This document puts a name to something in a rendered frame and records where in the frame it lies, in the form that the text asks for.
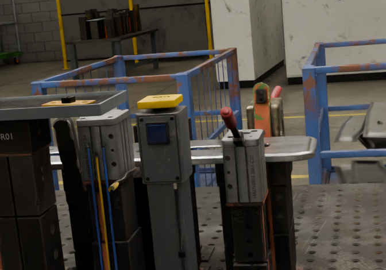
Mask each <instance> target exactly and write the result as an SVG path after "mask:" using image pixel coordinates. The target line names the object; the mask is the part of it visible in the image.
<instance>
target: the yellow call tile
mask: <svg viewBox="0 0 386 270"><path fill-rule="evenodd" d="M182 101H183V95H182V94H173V95H154V96H147V97H146V98H144V99H142V100H140V101H139V102H137V106H138V109H153V111H156V112H159V111H167V110H169V108H170V107H175V106H177V105H178V104H179V103H180V102H182Z"/></svg>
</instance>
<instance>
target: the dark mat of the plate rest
mask: <svg viewBox="0 0 386 270"><path fill-rule="evenodd" d="M113 96H115V95H100V96H90V97H75V100H76V101H85V100H96V102H95V103H92V104H99V103H101V102H103V101H105V100H107V99H109V98H111V97H113ZM52 101H61V98H51V99H32V100H21V101H2V102H0V109H18V108H29V107H42V105H43V104H45V103H49V102H52Z"/></svg>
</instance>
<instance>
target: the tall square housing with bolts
mask: <svg viewBox="0 0 386 270"><path fill-rule="evenodd" d="M76 126H77V131H78V140H79V150H80V159H81V165H82V174H83V184H87V188H88V196H89V201H90V211H91V220H92V229H93V235H94V240H95V241H94V242H93V243H92V252H93V258H94V267H95V270H146V268H145V257H144V247H143V241H142V230H141V227H138V217H137V206H136V196H135V190H134V180H133V173H134V172H135V171H136V170H137V169H136V167H135V161H134V150H133V140H132V130H131V124H130V112H129V110H128V109H119V110H110V111H108V112H107V113H105V114H104V115H101V116H90V117H81V118H79V119H77V120H76ZM130 170H132V173H130V174H128V176H127V178H126V180H125V181H124V182H122V183H119V185H118V187H117V188H116V189H115V190H114V191H113V192H108V188H109V187H110V186H111V185H112V184H113V183H114V182H115V181H117V180H121V179H122V178H123V177H124V174H125V173H126V172H127V171H130Z"/></svg>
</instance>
